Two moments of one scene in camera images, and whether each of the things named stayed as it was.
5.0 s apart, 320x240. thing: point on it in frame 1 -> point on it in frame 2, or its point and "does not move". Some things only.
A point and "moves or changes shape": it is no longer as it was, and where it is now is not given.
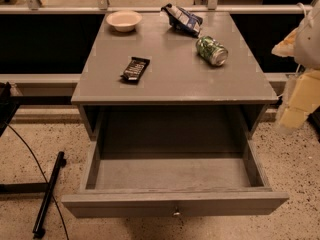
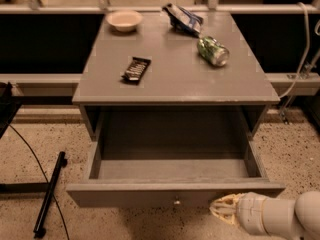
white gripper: [309, 44] -> [250, 210]
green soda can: [211, 50] does not move
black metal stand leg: [39, 227] does not move
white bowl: [124, 20] does not move
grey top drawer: [173, 174] moves or changes shape
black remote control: [135, 69] does not move
